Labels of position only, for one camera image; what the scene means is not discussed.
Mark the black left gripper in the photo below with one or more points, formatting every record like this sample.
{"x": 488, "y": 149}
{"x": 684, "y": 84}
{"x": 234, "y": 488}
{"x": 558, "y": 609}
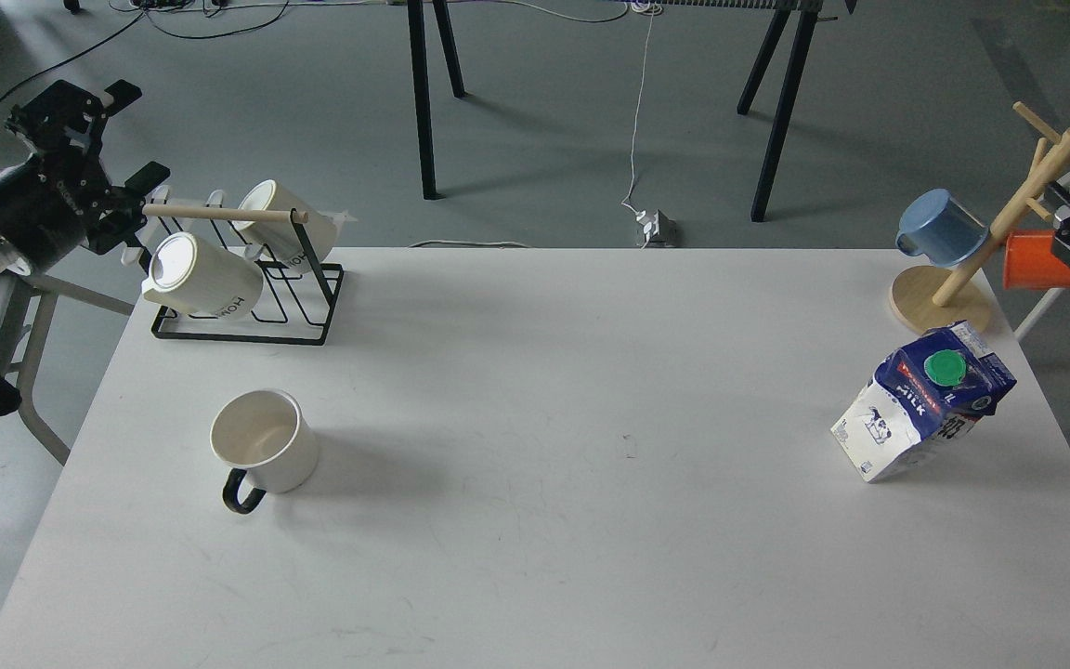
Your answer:
{"x": 68, "y": 199}

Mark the black trestle leg left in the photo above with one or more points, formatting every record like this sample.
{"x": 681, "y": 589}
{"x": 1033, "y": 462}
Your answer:
{"x": 421, "y": 83}

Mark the blue white milk carton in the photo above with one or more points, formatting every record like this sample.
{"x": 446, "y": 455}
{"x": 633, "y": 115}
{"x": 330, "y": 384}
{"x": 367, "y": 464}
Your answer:
{"x": 925, "y": 394}

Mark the wooden mug tree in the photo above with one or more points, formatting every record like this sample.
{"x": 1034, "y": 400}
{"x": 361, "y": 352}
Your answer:
{"x": 925, "y": 296}

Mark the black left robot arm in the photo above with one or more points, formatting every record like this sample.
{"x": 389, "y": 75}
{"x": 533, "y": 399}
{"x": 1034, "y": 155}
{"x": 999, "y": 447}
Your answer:
{"x": 11, "y": 214}

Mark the grey chair left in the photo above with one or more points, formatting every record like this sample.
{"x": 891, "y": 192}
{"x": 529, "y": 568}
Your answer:
{"x": 27, "y": 306}

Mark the black trestle leg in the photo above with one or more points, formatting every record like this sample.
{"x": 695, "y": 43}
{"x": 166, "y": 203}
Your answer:
{"x": 807, "y": 13}
{"x": 421, "y": 83}

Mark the orange cup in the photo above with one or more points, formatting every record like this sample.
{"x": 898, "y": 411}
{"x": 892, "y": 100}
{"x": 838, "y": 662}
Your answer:
{"x": 1030, "y": 263}

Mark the black wire mug rack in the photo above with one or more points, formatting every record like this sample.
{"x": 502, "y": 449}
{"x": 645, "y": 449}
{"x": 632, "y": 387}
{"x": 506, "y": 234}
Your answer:
{"x": 301, "y": 283}

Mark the blue cup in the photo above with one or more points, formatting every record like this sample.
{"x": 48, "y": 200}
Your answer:
{"x": 937, "y": 226}

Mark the black trestle leg right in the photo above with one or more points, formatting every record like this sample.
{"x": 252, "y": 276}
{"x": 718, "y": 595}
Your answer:
{"x": 807, "y": 13}

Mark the white mug black handle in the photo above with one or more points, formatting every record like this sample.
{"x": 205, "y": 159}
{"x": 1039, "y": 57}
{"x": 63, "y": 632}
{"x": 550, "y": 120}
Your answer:
{"x": 264, "y": 439}

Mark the white ribbed mug front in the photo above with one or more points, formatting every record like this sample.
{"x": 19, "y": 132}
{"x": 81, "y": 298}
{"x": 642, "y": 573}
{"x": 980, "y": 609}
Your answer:
{"x": 193, "y": 276}

